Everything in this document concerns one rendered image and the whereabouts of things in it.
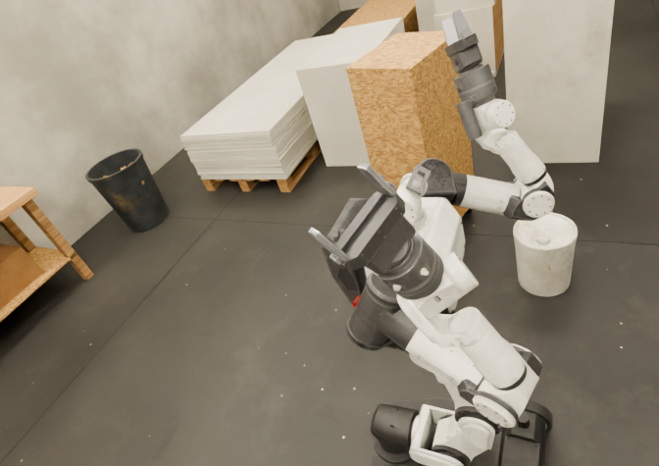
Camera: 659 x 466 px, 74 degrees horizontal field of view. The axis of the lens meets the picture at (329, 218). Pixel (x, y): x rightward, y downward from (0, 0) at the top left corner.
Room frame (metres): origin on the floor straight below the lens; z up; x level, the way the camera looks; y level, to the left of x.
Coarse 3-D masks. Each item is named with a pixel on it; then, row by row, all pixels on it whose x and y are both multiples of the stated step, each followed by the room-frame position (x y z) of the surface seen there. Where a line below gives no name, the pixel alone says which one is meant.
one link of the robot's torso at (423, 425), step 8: (424, 408) 0.95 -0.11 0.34; (432, 408) 0.93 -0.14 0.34; (440, 408) 0.92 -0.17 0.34; (424, 416) 0.92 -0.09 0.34; (432, 416) 0.94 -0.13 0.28; (440, 416) 0.92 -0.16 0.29; (416, 424) 0.90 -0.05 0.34; (424, 424) 0.88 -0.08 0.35; (432, 424) 0.93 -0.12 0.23; (416, 432) 0.87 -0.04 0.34; (424, 432) 0.86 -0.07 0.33; (416, 440) 0.84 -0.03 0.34; (424, 440) 0.85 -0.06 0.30; (416, 448) 0.81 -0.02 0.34; (424, 448) 0.83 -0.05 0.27; (416, 456) 0.80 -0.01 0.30; (424, 456) 0.78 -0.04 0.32; (432, 456) 0.77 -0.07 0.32; (440, 456) 0.76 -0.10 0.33; (448, 456) 0.75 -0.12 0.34; (424, 464) 0.79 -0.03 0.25; (432, 464) 0.77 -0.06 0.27; (440, 464) 0.75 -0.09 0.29; (448, 464) 0.73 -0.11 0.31; (456, 464) 0.72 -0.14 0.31
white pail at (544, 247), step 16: (528, 224) 1.70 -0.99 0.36; (544, 224) 1.66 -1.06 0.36; (560, 224) 1.63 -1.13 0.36; (528, 240) 1.59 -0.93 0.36; (544, 240) 1.53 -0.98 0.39; (560, 240) 1.52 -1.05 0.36; (576, 240) 1.52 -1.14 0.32; (528, 256) 1.55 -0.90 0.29; (544, 256) 1.49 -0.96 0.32; (560, 256) 1.48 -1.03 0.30; (528, 272) 1.56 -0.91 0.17; (544, 272) 1.50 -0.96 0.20; (560, 272) 1.48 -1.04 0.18; (528, 288) 1.57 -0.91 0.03; (544, 288) 1.50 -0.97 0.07; (560, 288) 1.49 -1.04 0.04
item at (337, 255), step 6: (312, 228) 0.46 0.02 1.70; (312, 234) 0.45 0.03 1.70; (318, 234) 0.45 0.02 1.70; (318, 240) 0.45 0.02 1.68; (324, 240) 0.44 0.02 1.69; (324, 246) 0.47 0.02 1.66; (330, 246) 0.44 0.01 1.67; (336, 246) 0.45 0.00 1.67; (336, 252) 0.44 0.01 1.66; (342, 252) 0.44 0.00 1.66; (330, 258) 0.46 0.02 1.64; (336, 258) 0.45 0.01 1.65; (342, 258) 0.44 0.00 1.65
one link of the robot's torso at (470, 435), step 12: (444, 420) 0.87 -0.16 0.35; (468, 420) 0.68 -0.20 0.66; (480, 420) 0.67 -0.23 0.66; (444, 432) 0.82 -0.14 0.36; (456, 432) 0.76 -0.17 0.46; (468, 432) 0.68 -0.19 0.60; (480, 432) 0.66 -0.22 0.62; (492, 432) 0.64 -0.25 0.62; (432, 444) 0.82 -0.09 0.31; (444, 444) 0.78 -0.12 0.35; (456, 444) 0.76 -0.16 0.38; (468, 444) 0.73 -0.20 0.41; (480, 444) 0.66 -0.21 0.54; (456, 456) 0.74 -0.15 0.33; (468, 456) 0.74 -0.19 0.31
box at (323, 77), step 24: (384, 24) 4.14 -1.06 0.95; (336, 48) 3.90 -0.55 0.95; (360, 48) 3.68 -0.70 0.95; (312, 72) 3.62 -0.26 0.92; (336, 72) 3.49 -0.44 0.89; (312, 96) 3.66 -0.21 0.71; (336, 96) 3.53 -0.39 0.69; (312, 120) 3.70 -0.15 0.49; (336, 120) 3.56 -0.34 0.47; (336, 144) 3.60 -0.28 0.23; (360, 144) 3.47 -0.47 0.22
